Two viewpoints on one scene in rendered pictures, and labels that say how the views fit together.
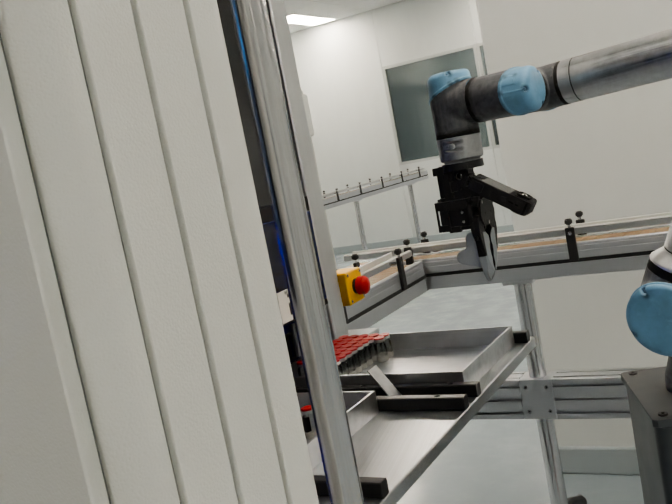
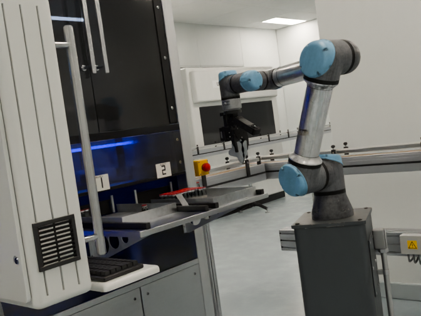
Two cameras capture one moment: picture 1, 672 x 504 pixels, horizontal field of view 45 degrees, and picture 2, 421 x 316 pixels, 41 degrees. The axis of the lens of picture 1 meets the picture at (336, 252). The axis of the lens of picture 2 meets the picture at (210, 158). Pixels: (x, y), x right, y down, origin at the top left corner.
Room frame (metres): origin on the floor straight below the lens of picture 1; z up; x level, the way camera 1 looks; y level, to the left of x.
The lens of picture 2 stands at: (-0.80, -0.57, 1.17)
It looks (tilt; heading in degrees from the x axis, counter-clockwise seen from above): 3 degrees down; 11
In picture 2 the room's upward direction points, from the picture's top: 8 degrees counter-clockwise
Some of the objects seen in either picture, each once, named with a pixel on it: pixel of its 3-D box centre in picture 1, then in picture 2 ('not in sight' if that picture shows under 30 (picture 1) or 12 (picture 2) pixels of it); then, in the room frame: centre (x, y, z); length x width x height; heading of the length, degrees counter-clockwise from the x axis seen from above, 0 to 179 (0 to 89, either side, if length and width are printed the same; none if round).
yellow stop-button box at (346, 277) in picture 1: (342, 287); (198, 167); (1.75, 0.00, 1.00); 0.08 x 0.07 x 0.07; 60
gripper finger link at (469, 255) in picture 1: (473, 257); (234, 152); (1.39, -0.23, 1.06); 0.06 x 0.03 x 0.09; 60
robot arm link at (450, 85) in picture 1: (454, 104); (229, 84); (1.40, -0.25, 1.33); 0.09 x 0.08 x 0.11; 50
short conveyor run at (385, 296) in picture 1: (351, 294); (217, 175); (2.07, -0.02, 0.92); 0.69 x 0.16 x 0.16; 150
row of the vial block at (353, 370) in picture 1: (357, 358); (187, 195); (1.46, 0.00, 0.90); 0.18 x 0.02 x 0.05; 149
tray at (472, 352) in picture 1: (400, 360); (203, 197); (1.41, -0.08, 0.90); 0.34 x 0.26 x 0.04; 59
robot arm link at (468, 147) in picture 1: (459, 150); (231, 105); (1.40, -0.24, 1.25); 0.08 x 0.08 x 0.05
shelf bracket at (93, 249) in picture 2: not in sight; (121, 247); (1.07, 0.16, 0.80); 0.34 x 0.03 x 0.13; 60
